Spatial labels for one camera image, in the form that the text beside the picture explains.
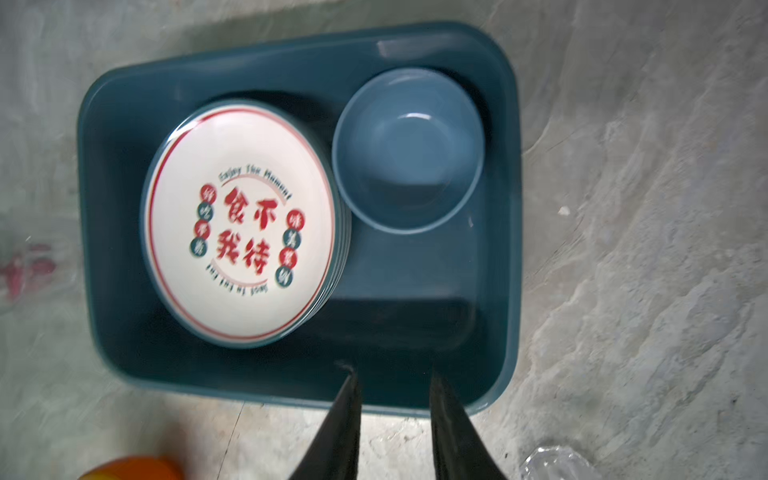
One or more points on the blue shallow bowl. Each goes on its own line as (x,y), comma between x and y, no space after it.
(408,150)

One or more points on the pink white toy on table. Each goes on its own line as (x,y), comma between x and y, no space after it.
(27,270)

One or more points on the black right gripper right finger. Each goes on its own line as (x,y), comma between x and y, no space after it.
(458,451)

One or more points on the orange shallow bowl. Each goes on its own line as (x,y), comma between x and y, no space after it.
(135,468)

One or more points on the clear plastic cup far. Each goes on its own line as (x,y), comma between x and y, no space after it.
(557,463)

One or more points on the teal plastic bin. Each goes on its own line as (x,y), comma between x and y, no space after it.
(444,302)

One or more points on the white plate red green circles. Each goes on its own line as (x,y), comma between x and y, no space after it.
(243,230)

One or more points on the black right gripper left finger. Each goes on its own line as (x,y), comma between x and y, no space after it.
(334,451)

